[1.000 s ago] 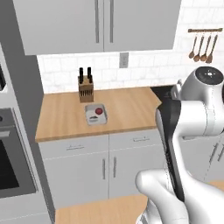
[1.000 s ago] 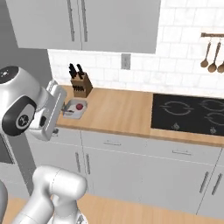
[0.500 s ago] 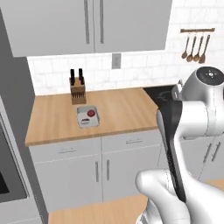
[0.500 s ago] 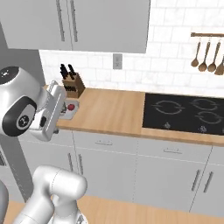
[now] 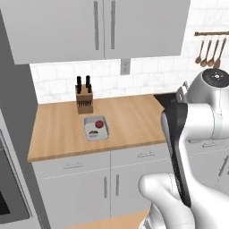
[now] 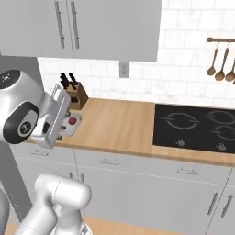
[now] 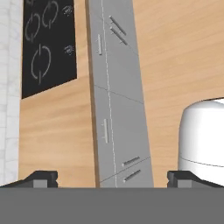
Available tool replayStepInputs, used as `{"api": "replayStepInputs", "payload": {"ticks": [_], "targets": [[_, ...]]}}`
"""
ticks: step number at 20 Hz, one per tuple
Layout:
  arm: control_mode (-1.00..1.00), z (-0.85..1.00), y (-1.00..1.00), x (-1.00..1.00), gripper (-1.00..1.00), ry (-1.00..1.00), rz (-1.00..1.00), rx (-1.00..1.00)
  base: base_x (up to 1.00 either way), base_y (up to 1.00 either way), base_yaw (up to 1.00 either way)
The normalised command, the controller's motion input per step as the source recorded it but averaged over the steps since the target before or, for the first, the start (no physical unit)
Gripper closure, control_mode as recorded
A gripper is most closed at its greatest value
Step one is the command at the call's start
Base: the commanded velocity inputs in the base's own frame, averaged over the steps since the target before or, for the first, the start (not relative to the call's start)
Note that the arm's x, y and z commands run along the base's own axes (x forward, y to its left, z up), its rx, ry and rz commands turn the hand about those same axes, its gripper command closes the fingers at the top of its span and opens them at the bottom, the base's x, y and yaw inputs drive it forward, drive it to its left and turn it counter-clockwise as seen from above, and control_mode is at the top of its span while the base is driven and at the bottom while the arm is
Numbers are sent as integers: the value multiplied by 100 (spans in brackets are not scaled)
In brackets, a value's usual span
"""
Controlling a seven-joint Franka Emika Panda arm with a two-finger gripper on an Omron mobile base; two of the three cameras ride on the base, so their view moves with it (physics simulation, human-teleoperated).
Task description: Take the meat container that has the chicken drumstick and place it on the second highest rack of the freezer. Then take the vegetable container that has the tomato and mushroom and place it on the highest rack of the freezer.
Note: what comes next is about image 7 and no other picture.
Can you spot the grey drawer front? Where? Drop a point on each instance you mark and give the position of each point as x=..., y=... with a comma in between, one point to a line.
x=144, y=175

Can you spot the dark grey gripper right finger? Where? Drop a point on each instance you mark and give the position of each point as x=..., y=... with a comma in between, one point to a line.
x=182, y=176

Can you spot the black hob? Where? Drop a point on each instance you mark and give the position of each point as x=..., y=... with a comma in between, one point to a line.
x=55, y=58

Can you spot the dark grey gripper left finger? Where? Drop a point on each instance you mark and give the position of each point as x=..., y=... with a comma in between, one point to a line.
x=43, y=176

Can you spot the white round object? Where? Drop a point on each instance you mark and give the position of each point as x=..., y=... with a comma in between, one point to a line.
x=202, y=140

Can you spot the grey cupboard door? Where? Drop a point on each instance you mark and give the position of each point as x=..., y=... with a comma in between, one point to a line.
x=122, y=67
x=128, y=131

